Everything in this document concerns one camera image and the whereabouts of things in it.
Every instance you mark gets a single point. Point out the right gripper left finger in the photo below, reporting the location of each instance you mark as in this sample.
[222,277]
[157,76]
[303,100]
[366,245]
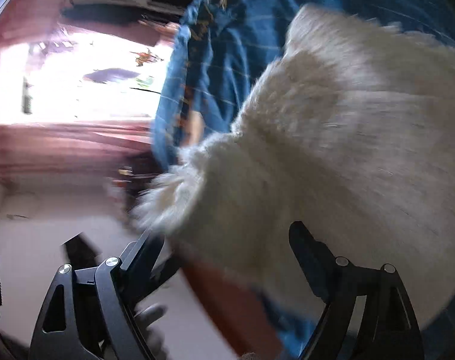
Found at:
[91,305]

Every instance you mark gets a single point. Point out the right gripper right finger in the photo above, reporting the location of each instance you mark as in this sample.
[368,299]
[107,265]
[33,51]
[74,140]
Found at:
[388,329]

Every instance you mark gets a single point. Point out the white fluffy fleece garment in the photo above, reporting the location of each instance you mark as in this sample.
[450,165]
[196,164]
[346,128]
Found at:
[352,132]

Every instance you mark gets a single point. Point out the red window curtain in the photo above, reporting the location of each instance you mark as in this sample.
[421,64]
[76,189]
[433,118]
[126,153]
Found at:
[96,148]

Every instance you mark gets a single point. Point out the blue striped bed sheet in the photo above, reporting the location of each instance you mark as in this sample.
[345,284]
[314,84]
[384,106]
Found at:
[222,49]

